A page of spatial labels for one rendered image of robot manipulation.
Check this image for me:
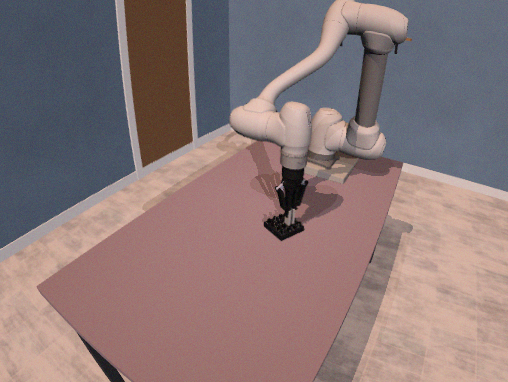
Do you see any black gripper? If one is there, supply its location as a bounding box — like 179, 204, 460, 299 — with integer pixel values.
275, 166, 309, 226

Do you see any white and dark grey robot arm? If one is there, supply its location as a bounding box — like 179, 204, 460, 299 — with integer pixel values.
229, 0, 408, 170

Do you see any black knob box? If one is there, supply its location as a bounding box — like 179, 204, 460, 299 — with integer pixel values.
264, 212, 304, 241

